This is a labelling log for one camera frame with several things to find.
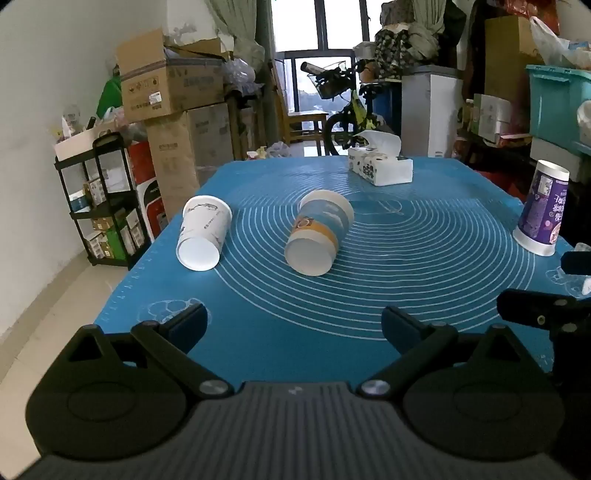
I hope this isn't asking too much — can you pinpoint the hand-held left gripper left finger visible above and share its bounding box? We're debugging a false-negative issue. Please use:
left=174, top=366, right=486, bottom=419
left=68, top=303, right=233, bottom=401

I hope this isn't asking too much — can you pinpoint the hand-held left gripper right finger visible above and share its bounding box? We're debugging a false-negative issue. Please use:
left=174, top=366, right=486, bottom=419
left=359, top=305, right=546, bottom=399

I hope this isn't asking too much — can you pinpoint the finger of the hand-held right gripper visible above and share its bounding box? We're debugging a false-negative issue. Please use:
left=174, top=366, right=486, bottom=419
left=497, top=289, right=591, bottom=340
left=560, top=251, right=591, bottom=277

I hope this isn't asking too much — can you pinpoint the purple paper cup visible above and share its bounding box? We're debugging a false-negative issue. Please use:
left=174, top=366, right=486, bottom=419
left=513, top=160, right=572, bottom=258

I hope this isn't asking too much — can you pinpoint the white paper cup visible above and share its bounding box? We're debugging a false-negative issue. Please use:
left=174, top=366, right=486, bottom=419
left=176, top=195, right=233, bottom=272

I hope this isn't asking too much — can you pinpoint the blue and orange paper cup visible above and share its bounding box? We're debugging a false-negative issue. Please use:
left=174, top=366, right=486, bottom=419
left=284, top=188, right=355, bottom=277

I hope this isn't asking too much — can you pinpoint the blue silicone mat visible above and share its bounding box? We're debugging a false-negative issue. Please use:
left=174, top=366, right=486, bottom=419
left=92, top=155, right=583, bottom=385

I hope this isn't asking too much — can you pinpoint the red and white appliance box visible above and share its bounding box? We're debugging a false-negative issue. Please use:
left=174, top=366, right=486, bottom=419
left=126, top=140, right=163, bottom=244

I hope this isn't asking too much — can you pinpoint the teal storage bin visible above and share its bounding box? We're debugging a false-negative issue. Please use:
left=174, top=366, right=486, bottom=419
left=525, top=64, right=591, bottom=154

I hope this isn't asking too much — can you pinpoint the white tissue pack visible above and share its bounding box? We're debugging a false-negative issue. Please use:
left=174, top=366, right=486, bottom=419
left=347, top=130, right=414, bottom=187

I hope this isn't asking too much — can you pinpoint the black shelf rack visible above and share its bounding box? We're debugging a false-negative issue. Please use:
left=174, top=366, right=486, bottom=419
left=54, top=133, right=140, bottom=271

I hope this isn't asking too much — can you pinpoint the white carton box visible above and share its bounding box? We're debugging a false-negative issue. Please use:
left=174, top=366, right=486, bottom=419
left=473, top=93, right=513, bottom=142

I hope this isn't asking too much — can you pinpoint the tall cardboard box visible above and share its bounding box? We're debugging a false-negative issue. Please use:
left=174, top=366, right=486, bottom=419
left=145, top=102, right=235, bottom=223

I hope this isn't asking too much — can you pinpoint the white cabinet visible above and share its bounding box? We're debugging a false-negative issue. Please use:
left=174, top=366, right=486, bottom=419
left=400, top=64, right=464, bottom=160

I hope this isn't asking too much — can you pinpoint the white tray box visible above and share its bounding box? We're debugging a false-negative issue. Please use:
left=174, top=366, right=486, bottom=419
left=54, top=121, right=117, bottom=161

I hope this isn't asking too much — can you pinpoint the brown cardboard box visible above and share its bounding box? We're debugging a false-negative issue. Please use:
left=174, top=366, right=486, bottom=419
left=483, top=16, right=546, bottom=110

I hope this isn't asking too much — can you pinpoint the white plastic bag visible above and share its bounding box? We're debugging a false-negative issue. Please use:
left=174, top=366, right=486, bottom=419
left=529, top=16, right=591, bottom=71

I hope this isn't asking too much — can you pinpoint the black and yellow bicycle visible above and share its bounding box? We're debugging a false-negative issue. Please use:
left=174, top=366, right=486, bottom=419
left=300, top=58, right=394, bottom=158

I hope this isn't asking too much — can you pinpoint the wooden chair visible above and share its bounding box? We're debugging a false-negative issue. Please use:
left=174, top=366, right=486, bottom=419
left=272, top=57, right=330, bottom=158

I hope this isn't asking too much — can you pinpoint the open cardboard box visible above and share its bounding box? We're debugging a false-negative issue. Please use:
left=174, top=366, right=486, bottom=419
left=115, top=28, right=228, bottom=125

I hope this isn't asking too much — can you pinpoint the green bag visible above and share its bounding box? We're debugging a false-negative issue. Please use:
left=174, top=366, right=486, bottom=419
left=95, top=76, right=123, bottom=120

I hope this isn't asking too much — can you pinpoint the floral cloth bag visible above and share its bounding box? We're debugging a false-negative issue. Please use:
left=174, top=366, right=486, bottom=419
left=373, top=27, right=413, bottom=82

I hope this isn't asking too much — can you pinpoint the green curtain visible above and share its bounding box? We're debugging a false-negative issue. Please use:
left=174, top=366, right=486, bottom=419
left=205, top=0, right=260, bottom=62

